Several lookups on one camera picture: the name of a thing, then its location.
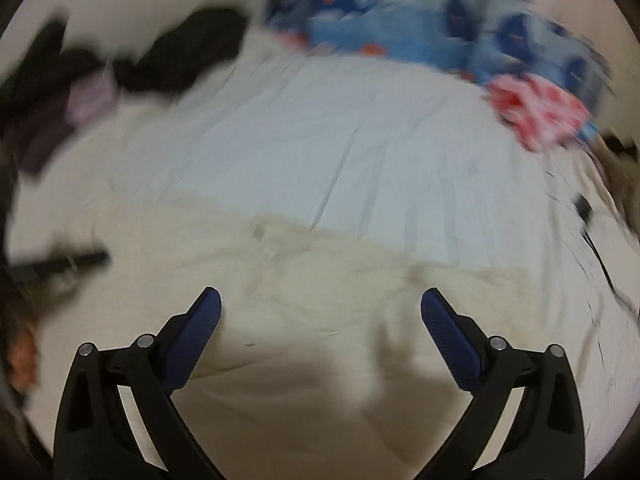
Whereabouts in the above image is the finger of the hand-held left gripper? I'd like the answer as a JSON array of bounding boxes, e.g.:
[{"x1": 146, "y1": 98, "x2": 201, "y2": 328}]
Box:
[{"x1": 10, "y1": 249, "x2": 112, "y2": 283}]

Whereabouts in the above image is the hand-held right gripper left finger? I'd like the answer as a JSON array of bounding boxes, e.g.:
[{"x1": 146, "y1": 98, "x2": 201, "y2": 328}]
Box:
[{"x1": 52, "y1": 287, "x2": 222, "y2": 480}]

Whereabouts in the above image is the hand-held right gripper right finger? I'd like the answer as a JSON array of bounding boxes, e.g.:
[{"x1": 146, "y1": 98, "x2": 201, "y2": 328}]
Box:
[{"x1": 415, "y1": 288, "x2": 587, "y2": 480}]

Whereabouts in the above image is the cream quilted jacket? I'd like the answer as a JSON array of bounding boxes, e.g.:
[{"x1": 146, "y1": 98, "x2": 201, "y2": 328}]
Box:
[{"x1": 10, "y1": 215, "x2": 601, "y2": 480}]

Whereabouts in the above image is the person's left hand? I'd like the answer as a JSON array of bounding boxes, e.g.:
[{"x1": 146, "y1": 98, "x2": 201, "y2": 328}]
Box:
[{"x1": 6, "y1": 321, "x2": 43, "y2": 393}]

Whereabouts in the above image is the lilac garment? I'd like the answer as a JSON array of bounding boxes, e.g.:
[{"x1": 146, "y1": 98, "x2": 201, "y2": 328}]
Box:
[{"x1": 66, "y1": 71, "x2": 120, "y2": 130}]

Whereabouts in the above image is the white striped bed sheet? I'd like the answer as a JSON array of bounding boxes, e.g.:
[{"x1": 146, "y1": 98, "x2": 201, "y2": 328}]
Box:
[{"x1": 10, "y1": 25, "x2": 640, "y2": 461}]

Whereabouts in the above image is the pink floral cloth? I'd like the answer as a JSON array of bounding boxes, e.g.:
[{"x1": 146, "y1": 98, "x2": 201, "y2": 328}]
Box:
[{"x1": 484, "y1": 74, "x2": 599, "y2": 154}]

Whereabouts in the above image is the black garment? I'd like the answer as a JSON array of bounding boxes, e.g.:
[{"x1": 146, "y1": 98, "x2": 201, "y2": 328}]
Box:
[{"x1": 0, "y1": 7, "x2": 249, "y2": 176}]

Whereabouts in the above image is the blue whale print blanket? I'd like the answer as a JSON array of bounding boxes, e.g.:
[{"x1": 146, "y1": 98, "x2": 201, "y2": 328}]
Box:
[{"x1": 260, "y1": 0, "x2": 617, "y2": 117}]

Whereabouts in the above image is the black cable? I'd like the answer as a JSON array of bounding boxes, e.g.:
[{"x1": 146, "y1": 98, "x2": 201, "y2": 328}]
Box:
[{"x1": 574, "y1": 194, "x2": 640, "y2": 322}]

